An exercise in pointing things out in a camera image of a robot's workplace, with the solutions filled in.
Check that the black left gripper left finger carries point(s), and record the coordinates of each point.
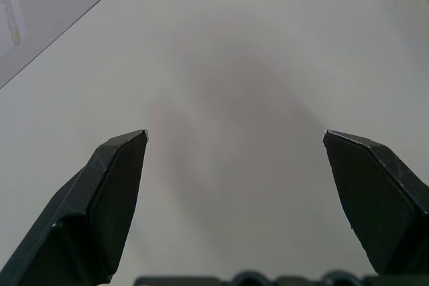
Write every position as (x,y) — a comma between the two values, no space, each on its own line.
(87,212)

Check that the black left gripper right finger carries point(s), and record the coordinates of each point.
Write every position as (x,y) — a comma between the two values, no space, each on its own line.
(382,205)

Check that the white paper label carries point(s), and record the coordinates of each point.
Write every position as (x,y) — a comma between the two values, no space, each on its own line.
(12,18)

